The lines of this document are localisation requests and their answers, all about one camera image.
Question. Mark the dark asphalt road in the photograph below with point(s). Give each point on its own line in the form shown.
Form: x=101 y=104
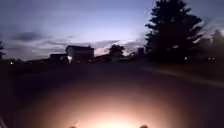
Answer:
x=110 y=86

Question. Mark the two-storey building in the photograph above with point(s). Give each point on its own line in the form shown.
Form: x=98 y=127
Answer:
x=81 y=54

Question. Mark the small low building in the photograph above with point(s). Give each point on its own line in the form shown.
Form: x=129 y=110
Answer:
x=57 y=57

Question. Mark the robot's own part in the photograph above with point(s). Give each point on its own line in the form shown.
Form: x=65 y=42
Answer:
x=143 y=126

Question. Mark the tall conifer tree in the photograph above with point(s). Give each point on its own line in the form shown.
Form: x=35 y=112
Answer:
x=173 y=30

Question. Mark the pale roadside ground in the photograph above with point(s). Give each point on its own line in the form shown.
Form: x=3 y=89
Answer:
x=200 y=71

